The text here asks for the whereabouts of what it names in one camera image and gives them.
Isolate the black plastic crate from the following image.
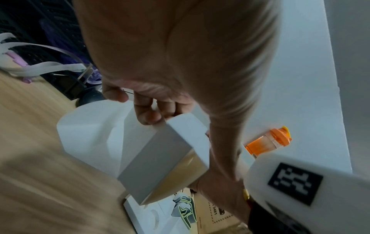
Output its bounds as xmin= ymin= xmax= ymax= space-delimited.
xmin=0 ymin=0 xmax=102 ymax=101

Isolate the black round knob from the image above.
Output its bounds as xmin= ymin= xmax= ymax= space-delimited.
xmin=76 ymin=88 xmax=106 ymax=108

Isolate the person's right hand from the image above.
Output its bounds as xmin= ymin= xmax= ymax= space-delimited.
xmin=194 ymin=169 xmax=256 ymax=226

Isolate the orange capped clear bottle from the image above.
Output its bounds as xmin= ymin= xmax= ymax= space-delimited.
xmin=244 ymin=126 xmax=293 ymax=158

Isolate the brown cardboard box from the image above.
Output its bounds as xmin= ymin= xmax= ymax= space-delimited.
xmin=188 ymin=187 xmax=250 ymax=234

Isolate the purple plastic piece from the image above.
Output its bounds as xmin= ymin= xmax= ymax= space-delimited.
xmin=5 ymin=50 xmax=33 ymax=83

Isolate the grey green-edged clip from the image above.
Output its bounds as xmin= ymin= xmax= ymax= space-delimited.
xmin=171 ymin=195 xmax=199 ymax=230

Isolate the person's left hand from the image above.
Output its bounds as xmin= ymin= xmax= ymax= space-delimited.
xmin=72 ymin=0 xmax=283 ymax=182

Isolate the white flat tray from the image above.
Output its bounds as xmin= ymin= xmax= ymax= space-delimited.
xmin=124 ymin=191 xmax=204 ymax=234

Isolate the white ribbon strap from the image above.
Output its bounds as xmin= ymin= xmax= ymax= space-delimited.
xmin=0 ymin=32 xmax=87 ymax=77

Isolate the white cardboard box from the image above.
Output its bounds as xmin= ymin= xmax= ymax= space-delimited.
xmin=117 ymin=113 xmax=212 ymax=206

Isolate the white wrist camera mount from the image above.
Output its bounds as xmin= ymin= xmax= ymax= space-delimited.
xmin=240 ymin=142 xmax=370 ymax=234

